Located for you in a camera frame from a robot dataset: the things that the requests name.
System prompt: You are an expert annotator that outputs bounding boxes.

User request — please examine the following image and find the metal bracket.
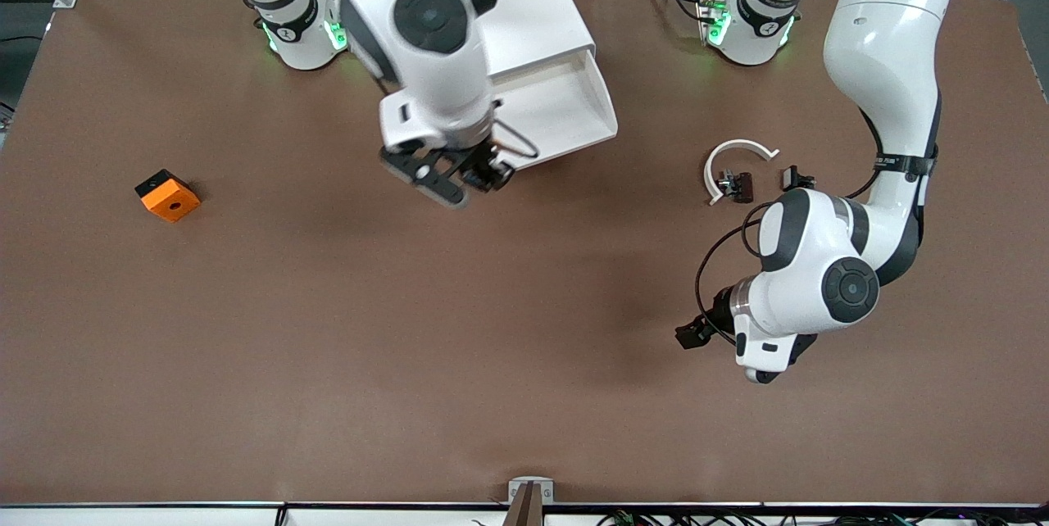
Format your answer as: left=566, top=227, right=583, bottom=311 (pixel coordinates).
left=508, top=477, right=555, bottom=504

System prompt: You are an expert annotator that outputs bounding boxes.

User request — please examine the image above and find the white drawer cabinet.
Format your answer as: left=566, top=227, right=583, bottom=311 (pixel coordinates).
left=471, top=0, right=597, bottom=80

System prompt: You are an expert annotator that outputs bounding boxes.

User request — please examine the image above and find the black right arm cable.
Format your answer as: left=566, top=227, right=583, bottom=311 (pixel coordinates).
left=492, top=118, right=540, bottom=160

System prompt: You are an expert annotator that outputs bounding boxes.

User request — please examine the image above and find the black cable bundle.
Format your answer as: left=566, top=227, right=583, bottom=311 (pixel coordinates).
left=597, top=510, right=1049, bottom=526

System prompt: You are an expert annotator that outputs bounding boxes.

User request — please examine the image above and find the white curved plastic ring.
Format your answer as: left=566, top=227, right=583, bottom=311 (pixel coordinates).
left=703, top=139, right=779, bottom=206

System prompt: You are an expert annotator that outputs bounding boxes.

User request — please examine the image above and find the white plastic drawer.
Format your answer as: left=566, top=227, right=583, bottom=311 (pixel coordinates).
left=490, top=49, right=618, bottom=172

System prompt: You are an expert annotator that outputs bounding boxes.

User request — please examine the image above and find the brown table mat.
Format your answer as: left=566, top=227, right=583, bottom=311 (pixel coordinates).
left=0, top=0, right=1049, bottom=506

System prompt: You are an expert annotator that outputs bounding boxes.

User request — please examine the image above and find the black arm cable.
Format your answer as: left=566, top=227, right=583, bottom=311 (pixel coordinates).
left=492, top=118, right=540, bottom=160
left=695, top=200, right=779, bottom=347

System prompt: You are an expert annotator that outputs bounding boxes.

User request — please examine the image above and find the white table edge rail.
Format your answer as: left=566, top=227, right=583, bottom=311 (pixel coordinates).
left=0, top=503, right=1049, bottom=526

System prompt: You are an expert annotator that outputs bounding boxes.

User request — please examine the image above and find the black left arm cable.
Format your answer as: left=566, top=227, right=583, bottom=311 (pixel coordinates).
left=695, top=200, right=779, bottom=347

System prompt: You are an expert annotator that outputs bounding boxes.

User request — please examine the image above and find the orange and black cube box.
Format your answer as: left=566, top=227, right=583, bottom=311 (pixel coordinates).
left=135, top=170, right=202, bottom=224

